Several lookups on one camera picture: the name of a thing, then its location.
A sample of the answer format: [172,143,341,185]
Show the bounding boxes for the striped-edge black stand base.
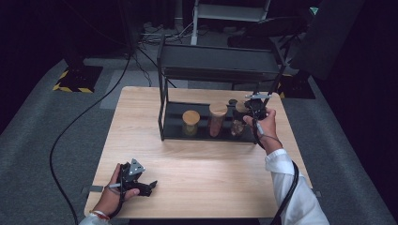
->
[52,65,104,94]
[276,73,316,100]

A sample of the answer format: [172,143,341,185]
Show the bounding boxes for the right hand-held gripper cable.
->
[251,113,300,225]

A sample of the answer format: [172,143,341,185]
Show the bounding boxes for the thick black floor cable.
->
[49,46,134,225]

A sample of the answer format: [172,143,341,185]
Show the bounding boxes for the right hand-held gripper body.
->
[244,92,273,122]

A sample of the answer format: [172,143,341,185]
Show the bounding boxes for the person's right hand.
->
[242,107,284,156]

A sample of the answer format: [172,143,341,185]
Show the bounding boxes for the short glass jar wooden lid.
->
[181,109,202,137]

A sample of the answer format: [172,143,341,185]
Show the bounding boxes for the dark grey panel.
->
[289,0,366,82]

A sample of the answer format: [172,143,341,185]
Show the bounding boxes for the hand-held gripper cable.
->
[105,165,128,219]
[251,113,300,225]

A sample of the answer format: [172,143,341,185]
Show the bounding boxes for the white metal stand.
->
[190,0,272,47]

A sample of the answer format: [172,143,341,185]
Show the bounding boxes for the bundle of floor cables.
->
[137,21,195,45]

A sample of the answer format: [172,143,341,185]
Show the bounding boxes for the thin black floor cable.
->
[132,46,178,89]

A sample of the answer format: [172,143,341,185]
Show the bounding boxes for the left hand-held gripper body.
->
[117,157,148,197]

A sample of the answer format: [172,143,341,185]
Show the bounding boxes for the tall glass jar reddish contents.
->
[207,101,229,139]

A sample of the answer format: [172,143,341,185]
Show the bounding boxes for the glass jar brown contents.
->
[230,100,252,138]

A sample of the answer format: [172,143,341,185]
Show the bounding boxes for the black metal shelf rack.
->
[157,36,287,145]

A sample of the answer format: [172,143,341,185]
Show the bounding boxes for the person's left hand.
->
[93,163,141,218]

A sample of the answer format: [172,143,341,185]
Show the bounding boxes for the left hand-held gripper cable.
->
[105,165,128,219]

